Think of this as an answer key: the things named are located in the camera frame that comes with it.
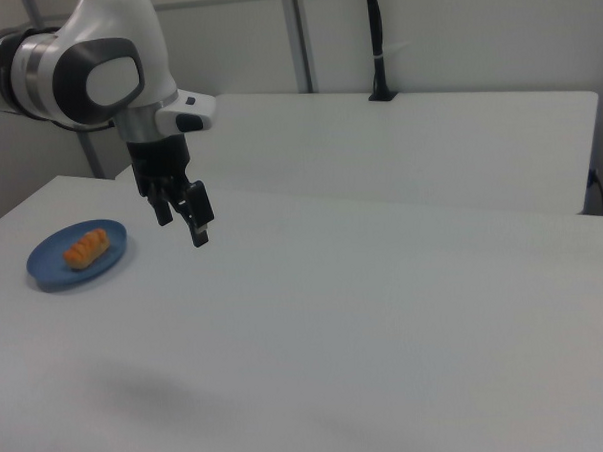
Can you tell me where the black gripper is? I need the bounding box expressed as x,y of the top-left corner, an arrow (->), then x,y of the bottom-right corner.
125,131 -> 217,252

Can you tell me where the orange glazed bread roll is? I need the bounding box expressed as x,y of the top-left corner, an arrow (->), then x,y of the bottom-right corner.
62,226 -> 112,271

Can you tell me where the blue round plate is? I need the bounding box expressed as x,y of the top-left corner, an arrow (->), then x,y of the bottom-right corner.
24,217 -> 131,294

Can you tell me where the black stand pole with base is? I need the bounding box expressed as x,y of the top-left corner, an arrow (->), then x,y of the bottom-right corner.
363,0 -> 401,103

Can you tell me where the black cable at table edge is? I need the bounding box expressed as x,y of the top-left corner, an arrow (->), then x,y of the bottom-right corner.
588,167 -> 603,217

